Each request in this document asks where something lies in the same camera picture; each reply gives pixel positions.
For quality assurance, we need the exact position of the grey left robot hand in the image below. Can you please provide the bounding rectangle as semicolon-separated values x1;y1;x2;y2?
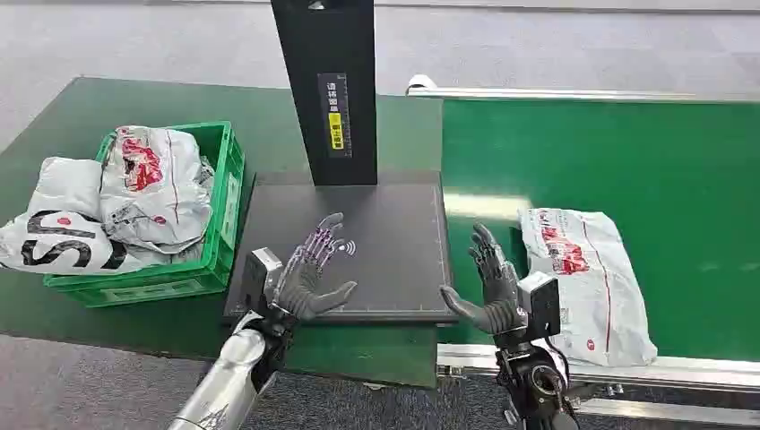
272;212;358;323

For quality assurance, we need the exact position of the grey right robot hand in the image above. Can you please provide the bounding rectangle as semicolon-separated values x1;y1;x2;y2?
439;222;529;336

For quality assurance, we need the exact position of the white parcel with red stripe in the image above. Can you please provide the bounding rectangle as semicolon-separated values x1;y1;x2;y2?
517;207;659;368

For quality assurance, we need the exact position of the green plastic crate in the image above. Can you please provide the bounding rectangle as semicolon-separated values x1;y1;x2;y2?
42;121;246;308

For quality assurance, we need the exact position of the green conveyor belt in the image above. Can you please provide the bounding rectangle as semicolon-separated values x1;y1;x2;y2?
437;98;760;363

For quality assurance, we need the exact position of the white parcel with red print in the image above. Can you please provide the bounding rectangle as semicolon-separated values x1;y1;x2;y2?
99;125;215;255

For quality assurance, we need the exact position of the black scanner column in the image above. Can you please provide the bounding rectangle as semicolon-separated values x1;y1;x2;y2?
270;0;379;187

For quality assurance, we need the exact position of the white parcel with black letters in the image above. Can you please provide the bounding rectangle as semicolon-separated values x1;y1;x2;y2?
0;209;150;276

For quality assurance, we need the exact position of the plain white parcel bag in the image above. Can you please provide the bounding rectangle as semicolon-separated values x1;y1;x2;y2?
26;156;104;222

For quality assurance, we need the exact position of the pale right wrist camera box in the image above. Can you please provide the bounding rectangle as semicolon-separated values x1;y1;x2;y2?
517;271;562;340

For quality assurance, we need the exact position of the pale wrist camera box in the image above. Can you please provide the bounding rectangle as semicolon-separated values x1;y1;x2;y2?
241;247;284;310
517;271;562;340

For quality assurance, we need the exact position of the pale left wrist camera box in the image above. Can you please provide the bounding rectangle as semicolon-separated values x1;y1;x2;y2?
241;247;284;310

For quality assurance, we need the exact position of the black scanner base plate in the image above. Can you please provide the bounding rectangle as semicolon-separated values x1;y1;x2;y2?
222;170;459;326

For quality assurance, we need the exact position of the silver conveyor frame rail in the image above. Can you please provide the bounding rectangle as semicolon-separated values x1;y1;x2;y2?
436;342;760;428

